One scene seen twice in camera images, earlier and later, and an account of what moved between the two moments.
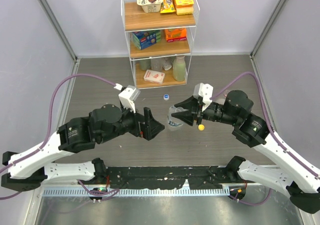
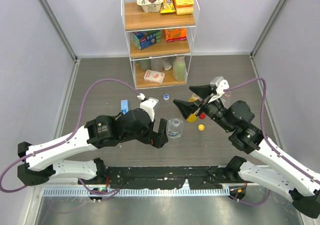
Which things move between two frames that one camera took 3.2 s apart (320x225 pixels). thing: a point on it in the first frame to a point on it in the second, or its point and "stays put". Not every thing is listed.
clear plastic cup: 157,64 stays put
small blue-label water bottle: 173,121 to 175,127
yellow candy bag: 168,5 stays put
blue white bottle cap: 166,97 stays put
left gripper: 142,129 to 158,139
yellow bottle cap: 201,127 stays put
